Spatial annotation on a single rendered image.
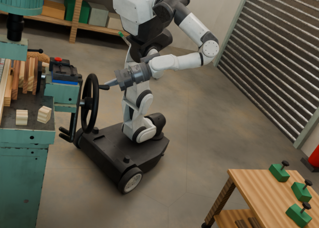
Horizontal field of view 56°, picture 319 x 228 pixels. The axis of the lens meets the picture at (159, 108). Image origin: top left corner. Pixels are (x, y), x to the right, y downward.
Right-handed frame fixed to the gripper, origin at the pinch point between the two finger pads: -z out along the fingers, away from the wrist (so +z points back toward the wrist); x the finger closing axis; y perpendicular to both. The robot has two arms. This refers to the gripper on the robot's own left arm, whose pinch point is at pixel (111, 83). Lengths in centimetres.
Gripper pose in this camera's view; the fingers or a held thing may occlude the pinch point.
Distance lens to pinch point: 142.3
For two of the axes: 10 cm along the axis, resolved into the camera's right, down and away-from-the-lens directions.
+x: -3.3, -6.9, 6.4
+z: 9.3, -3.3, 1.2
